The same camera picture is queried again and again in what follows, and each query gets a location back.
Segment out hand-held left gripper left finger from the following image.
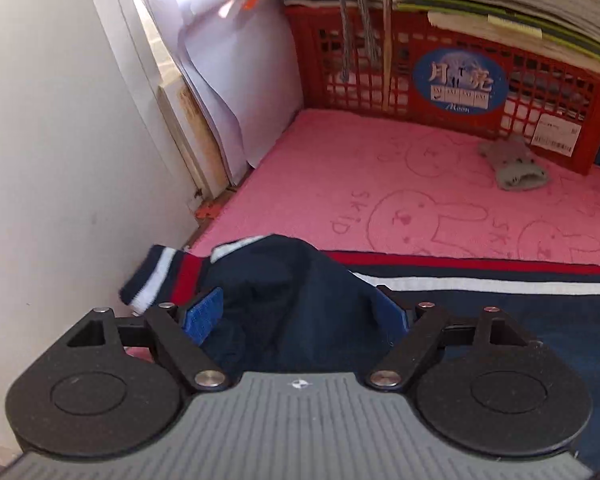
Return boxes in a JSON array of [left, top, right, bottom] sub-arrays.
[[67, 287, 229, 392]]

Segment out red plastic crate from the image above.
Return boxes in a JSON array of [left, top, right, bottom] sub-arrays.
[[284, 2, 600, 176]]

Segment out white and navy jacket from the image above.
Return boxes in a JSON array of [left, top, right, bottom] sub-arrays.
[[119, 234, 600, 466]]

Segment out grey knitted sock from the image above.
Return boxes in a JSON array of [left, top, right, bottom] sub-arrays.
[[477, 135, 551, 191]]

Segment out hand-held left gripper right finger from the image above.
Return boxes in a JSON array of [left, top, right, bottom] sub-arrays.
[[368, 285, 543, 392]]

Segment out grey woven strap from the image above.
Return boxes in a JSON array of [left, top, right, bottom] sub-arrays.
[[332, 0, 383, 82]]

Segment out white paper sheets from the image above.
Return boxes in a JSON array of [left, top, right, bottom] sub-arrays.
[[142, 0, 306, 168]]

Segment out leaning wooden boards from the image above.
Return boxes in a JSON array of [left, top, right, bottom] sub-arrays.
[[157, 82, 231, 201]]

